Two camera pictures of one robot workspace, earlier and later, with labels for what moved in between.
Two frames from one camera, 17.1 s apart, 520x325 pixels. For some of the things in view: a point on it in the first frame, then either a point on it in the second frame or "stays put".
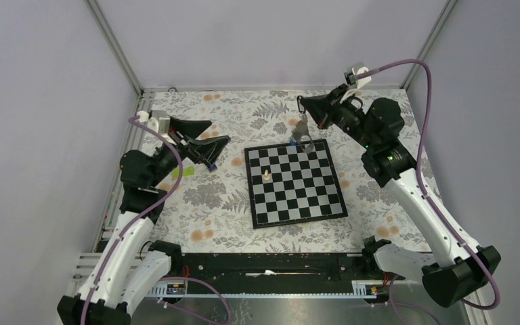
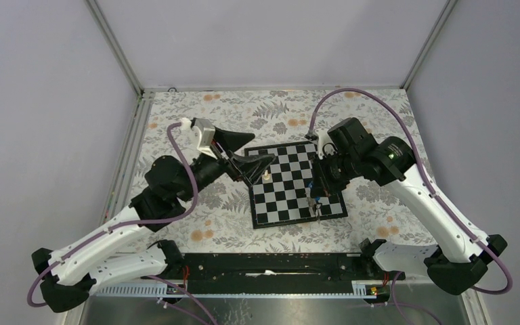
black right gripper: x=323 y=116 -> x=322 y=185
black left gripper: x=207 y=149 -> x=250 y=167
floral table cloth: x=210 y=212 stays put
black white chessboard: x=288 y=185 stays put
